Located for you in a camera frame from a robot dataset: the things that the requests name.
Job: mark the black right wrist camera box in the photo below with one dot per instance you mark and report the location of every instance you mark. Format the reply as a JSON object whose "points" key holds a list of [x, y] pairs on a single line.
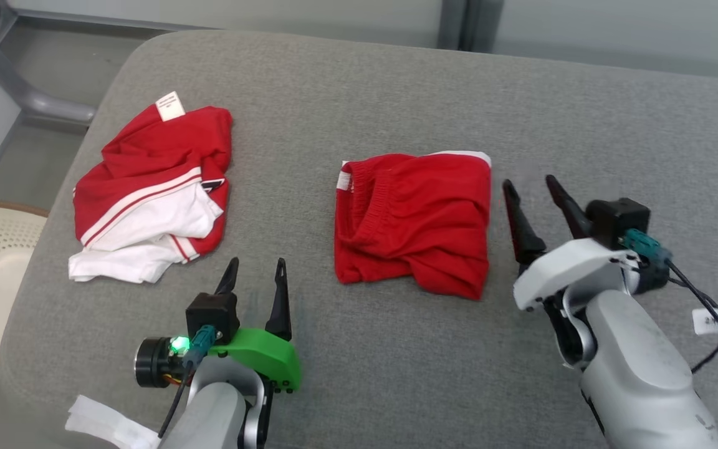
{"points": [[617, 221]]}

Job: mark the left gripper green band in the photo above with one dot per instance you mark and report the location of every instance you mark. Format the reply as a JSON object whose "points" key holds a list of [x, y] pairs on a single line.
{"points": [[265, 358]]}

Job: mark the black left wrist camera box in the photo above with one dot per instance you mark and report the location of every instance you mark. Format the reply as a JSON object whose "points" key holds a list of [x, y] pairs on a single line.
{"points": [[212, 315]]}

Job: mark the grey bent tube metal frame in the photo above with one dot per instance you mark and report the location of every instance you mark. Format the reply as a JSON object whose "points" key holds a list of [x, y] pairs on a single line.
{"points": [[22, 93]]}

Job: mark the red shorts white trim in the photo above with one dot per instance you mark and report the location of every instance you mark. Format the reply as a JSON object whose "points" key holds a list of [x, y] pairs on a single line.
{"points": [[415, 218]]}

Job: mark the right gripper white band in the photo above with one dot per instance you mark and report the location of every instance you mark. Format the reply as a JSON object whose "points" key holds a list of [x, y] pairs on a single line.
{"points": [[564, 268]]}

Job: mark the red and white jersey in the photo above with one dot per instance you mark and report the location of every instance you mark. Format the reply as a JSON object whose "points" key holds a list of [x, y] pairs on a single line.
{"points": [[147, 156]]}

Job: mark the grey fabric sofa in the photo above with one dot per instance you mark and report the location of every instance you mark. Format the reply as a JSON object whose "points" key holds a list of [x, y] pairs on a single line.
{"points": [[346, 93]]}

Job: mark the grey straight metal post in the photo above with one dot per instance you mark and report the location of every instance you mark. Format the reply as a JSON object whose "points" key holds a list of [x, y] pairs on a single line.
{"points": [[455, 25]]}

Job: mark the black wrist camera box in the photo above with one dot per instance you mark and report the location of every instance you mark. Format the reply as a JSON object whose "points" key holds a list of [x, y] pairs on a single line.
{"points": [[617, 221], [212, 315]]}

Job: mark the white crumpled tape label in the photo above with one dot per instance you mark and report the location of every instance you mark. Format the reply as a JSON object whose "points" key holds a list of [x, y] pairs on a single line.
{"points": [[106, 424]]}

